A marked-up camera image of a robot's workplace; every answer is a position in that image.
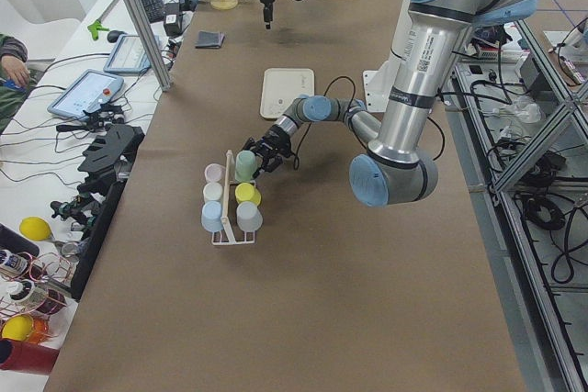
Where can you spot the green plastic cup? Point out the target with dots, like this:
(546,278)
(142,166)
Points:
(245,166)

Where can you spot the cream rabbit tray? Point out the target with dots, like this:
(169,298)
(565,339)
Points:
(281,86)

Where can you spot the yellow plastic cup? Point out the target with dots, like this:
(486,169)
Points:
(247,192)

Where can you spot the pink plastic cup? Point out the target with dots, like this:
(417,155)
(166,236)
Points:
(214,172)

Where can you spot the cream plastic cup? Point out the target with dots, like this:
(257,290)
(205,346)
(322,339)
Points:
(212,191)

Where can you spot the pale grey-blue plastic cup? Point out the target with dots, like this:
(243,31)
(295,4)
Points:
(249,217)

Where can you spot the light blue plastic cup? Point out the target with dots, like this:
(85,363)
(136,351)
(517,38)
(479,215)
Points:
(211,214)

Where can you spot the folded grey cloth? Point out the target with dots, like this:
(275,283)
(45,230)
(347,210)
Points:
(209,40)

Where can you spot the black keyboard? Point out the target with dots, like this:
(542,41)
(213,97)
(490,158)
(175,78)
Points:
(154,10)

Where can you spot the teach pendant tablet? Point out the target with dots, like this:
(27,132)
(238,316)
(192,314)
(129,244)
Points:
(128,56)
(86,95)

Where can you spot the yellow lemon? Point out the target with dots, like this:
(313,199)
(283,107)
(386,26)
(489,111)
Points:
(35,228)

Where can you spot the white wire cup rack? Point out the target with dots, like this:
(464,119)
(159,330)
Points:
(228,236)

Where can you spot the aluminium frame post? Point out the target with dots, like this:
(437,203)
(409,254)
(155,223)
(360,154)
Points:
(143,27)

